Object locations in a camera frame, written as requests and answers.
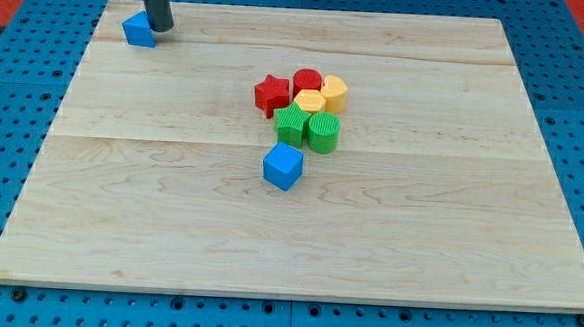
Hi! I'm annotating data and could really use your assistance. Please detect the blue triangular block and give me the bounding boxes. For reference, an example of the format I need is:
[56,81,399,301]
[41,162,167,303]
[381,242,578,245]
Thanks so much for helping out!
[122,10,156,48]

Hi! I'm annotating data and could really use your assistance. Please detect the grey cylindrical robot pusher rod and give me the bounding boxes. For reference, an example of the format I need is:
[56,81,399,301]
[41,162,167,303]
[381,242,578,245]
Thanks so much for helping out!
[143,0,174,33]

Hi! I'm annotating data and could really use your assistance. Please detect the red star block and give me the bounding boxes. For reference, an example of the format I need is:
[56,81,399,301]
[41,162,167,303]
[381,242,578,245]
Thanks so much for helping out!
[254,74,291,119]

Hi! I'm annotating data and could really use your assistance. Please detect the light wooden board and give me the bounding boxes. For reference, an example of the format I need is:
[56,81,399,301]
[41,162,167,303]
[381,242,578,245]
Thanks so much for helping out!
[0,0,584,313]

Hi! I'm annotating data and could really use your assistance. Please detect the yellow heart block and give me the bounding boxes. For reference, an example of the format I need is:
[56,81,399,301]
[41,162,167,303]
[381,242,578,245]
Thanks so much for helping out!
[321,74,348,114]

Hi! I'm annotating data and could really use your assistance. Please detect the blue cube block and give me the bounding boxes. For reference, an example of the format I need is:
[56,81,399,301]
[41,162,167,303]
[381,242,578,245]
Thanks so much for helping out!
[262,142,304,191]

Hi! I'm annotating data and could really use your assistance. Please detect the green cylinder block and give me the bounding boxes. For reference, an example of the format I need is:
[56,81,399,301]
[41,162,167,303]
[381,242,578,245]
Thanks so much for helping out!
[307,112,341,154]

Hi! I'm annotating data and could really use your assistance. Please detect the red cylinder block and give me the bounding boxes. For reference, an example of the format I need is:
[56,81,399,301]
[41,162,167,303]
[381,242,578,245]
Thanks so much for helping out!
[292,68,323,97]

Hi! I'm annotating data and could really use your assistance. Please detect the green star block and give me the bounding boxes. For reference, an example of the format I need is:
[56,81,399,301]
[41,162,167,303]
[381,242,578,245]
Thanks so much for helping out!
[273,103,312,148]

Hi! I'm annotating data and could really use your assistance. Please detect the yellow hexagon block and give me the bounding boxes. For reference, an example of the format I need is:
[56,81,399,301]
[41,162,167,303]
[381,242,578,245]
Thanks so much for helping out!
[293,89,326,114]

